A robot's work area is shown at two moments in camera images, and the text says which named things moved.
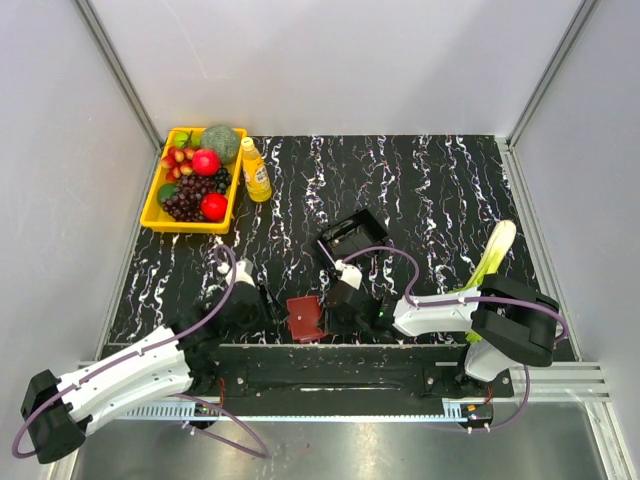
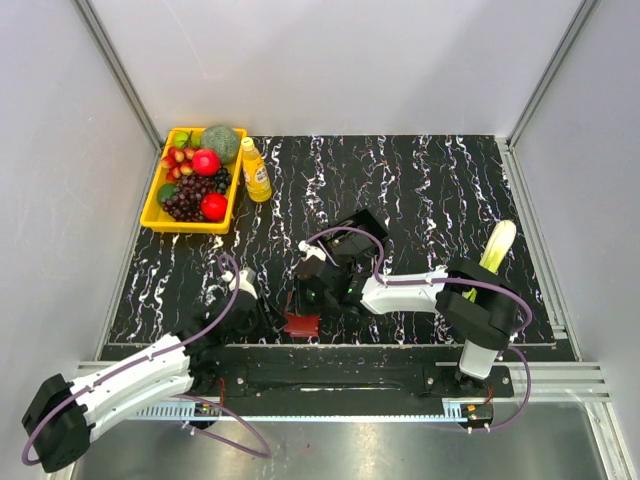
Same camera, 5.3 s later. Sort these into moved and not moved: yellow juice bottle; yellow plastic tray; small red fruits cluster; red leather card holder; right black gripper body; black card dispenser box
Moved: red leather card holder; right black gripper body
Not moved: black card dispenser box; small red fruits cluster; yellow juice bottle; yellow plastic tray
